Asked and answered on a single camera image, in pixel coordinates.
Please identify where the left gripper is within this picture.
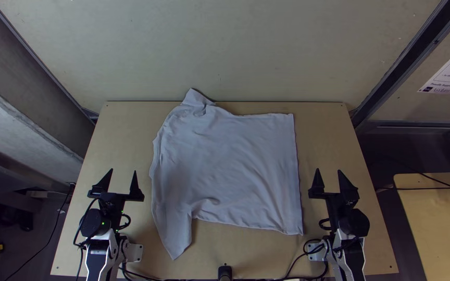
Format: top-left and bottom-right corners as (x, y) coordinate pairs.
(87, 168), (145, 220)

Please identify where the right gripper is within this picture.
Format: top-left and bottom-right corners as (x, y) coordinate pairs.
(307, 168), (361, 220)

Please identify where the white t-shirt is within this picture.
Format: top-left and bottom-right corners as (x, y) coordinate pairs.
(148, 88), (304, 261)

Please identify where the pale wooden side table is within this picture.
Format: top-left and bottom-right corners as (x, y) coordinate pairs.
(393, 171), (450, 281)

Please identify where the black cable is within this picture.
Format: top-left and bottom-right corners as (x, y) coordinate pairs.
(117, 262), (167, 281)
(276, 238), (329, 281)
(72, 198), (101, 249)
(419, 172), (450, 196)
(3, 182), (73, 281)

